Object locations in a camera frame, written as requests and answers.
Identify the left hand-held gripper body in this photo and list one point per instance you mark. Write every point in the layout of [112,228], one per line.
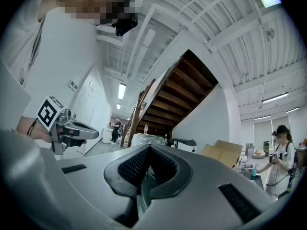
[46,112]

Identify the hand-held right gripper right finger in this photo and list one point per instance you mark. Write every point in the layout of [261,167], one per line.
[204,200]

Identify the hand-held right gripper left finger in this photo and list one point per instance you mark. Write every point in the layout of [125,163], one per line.
[72,195]

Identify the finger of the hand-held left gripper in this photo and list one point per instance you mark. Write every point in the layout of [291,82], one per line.
[86,132]
[76,142]

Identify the person's left forearm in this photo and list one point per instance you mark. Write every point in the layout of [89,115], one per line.
[22,128]

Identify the person's white shirt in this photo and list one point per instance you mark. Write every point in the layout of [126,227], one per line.
[62,68]

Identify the large brown cardboard box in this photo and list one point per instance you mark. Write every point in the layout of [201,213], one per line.
[223,152]

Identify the teal spray bottle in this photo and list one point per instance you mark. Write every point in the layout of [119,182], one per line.
[254,174]

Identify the pink body wash bottle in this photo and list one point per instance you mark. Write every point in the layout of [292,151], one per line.
[145,129]

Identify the black side table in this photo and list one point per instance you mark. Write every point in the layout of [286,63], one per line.
[259,180]

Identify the plastic-wrapped appliance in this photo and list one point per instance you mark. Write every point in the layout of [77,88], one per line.
[148,139]

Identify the dark wooden staircase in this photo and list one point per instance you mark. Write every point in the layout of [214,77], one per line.
[182,87]

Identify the person's head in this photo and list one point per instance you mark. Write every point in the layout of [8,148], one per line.
[81,1]

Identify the white wall switch panel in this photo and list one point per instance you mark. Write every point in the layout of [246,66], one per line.
[74,84]

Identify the black head-worn camera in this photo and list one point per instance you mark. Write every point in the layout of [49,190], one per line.
[124,25]

